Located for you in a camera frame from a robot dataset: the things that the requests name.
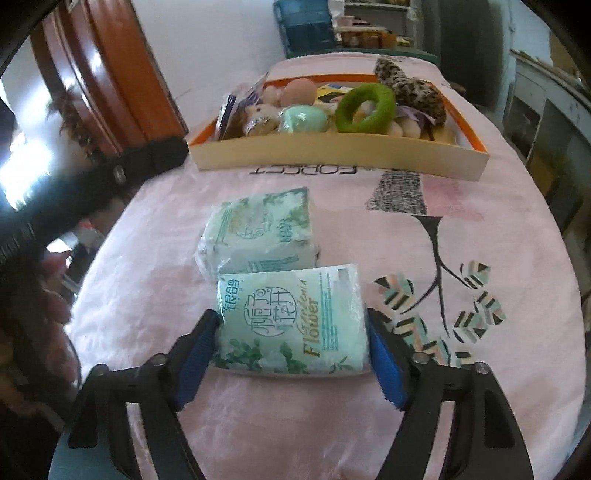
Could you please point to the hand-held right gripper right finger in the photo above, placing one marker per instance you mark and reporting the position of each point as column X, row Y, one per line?
column 385, row 364

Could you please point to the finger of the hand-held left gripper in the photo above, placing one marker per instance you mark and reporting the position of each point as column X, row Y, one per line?
column 147, row 154

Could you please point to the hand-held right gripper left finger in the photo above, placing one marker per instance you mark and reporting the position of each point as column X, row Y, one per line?
column 196, row 360

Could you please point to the cartoon-print plastic packet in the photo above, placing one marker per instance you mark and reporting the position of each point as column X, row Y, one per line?
column 231, row 110

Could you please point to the green floral tissue packet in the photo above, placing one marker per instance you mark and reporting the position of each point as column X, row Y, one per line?
column 286, row 323
column 258, row 230

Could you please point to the mint green soft ball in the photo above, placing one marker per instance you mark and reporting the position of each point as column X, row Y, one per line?
column 302, row 119

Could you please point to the peach soft toy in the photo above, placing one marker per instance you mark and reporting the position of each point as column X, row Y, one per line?
column 299, row 91

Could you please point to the orange-rimmed cardboard box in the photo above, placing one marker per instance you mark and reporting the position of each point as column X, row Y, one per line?
column 323, row 154

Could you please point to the pale yellow packet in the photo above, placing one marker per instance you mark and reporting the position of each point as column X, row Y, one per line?
column 328, row 88

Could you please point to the cream plush toy striped ears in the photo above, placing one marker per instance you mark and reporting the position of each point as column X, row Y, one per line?
column 406, row 128

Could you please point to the leopard print scrunchie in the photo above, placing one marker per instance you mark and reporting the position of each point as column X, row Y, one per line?
column 415, row 92

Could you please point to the person's left hand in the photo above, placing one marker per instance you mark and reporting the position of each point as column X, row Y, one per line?
column 57, row 300

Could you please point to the blue water jug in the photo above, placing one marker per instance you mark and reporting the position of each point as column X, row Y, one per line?
column 304, row 27

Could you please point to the row of amber jars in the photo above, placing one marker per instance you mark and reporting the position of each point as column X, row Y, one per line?
column 369, row 38

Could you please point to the grey kitchen counter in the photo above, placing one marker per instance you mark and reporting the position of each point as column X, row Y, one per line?
column 531, row 83

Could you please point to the dark grey refrigerator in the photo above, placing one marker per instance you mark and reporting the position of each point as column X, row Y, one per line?
column 461, row 46

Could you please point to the brown wooden door frame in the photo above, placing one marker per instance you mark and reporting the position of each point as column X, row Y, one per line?
column 115, row 69

